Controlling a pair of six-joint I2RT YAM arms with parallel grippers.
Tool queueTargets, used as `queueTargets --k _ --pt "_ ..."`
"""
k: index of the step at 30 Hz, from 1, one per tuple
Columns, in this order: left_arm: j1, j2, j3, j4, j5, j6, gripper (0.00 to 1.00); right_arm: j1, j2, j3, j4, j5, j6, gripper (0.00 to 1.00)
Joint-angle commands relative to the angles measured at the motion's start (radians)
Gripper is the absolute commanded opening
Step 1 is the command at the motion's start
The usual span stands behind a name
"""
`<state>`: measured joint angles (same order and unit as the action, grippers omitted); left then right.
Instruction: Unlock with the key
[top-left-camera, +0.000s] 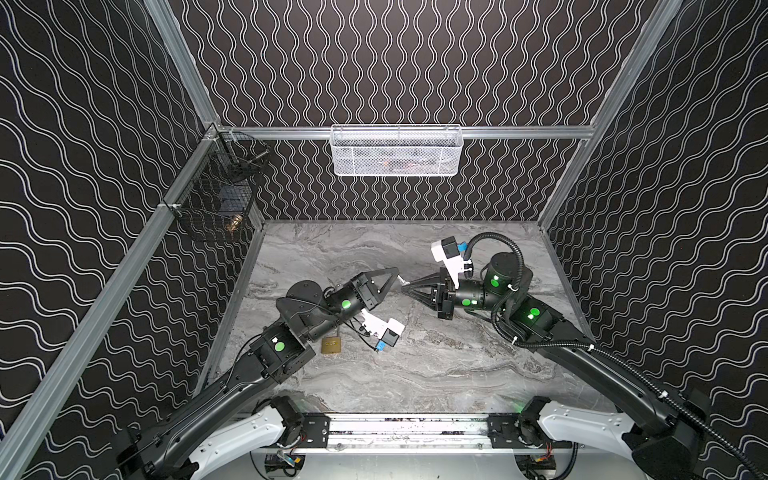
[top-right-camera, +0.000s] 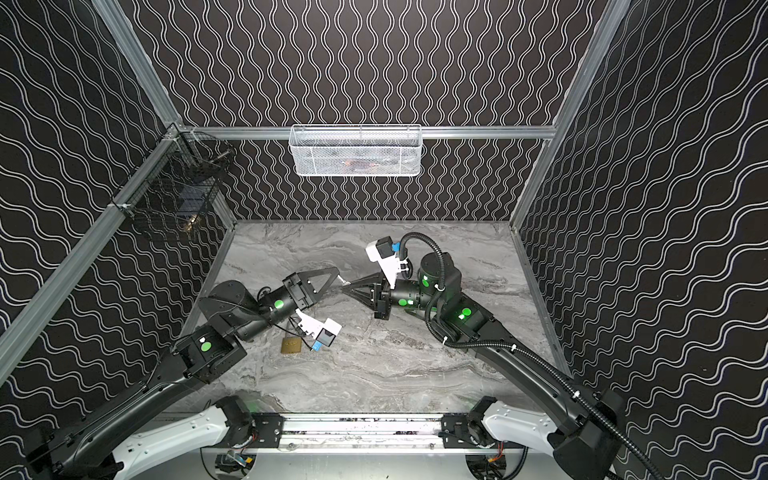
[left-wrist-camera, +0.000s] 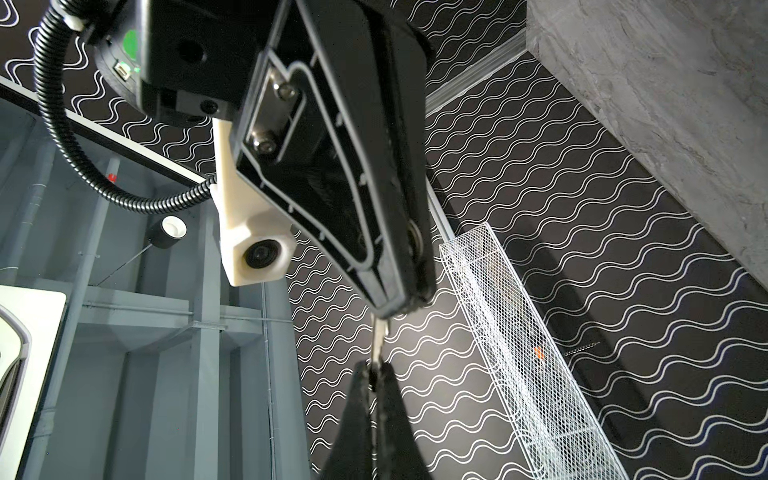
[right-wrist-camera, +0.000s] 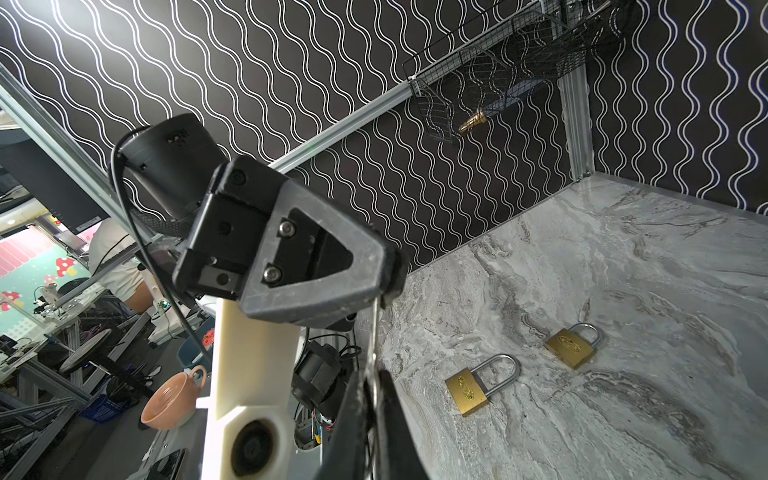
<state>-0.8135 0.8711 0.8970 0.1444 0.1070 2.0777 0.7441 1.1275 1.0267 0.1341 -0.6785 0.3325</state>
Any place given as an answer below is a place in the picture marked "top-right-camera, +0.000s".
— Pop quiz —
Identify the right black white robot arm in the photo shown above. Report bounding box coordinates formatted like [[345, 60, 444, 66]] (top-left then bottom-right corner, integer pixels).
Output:
[[343, 231, 662, 479]]

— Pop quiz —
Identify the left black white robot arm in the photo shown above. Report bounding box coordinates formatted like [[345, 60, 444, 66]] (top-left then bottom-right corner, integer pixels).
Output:
[[23, 267, 339, 479]]

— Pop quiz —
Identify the large brass padlock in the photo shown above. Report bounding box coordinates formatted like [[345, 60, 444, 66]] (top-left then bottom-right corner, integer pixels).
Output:
[[280, 337, 304, 355]]

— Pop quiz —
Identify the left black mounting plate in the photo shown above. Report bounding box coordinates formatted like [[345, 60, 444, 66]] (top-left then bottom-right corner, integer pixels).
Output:
[[218, 413, 285, 449]]

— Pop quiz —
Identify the black mounting plate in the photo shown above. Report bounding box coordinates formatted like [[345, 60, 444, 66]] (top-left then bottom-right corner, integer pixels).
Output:
[[218, 413, 285, 449], [438, 414, 497, 449]]

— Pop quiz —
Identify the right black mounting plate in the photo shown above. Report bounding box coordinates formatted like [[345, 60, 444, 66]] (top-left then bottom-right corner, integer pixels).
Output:
[[438, 414, 497, 449]]

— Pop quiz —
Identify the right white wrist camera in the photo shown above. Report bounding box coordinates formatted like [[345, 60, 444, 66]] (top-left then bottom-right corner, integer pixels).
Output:
[[365, 236, 410, 287]]

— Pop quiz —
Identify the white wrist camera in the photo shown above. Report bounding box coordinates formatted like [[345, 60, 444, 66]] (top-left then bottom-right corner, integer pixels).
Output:
[[295, 309, 342, 351], [365, 236, 410, 287]]

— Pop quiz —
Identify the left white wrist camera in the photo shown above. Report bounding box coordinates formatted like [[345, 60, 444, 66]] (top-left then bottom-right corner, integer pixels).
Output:
[[295, 309, 342, 351]]

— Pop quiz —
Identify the white mesh wall basket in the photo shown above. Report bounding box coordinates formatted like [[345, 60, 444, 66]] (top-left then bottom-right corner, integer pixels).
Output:
[[288, 124, 424, 177]]

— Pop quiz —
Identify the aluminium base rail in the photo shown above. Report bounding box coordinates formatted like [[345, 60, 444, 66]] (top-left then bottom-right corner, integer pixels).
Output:
[[239, 412, 607, 452]]

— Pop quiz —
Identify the black wire wall basket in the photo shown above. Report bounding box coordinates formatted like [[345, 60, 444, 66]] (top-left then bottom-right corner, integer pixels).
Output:
[[122, 131, 235, 243]]

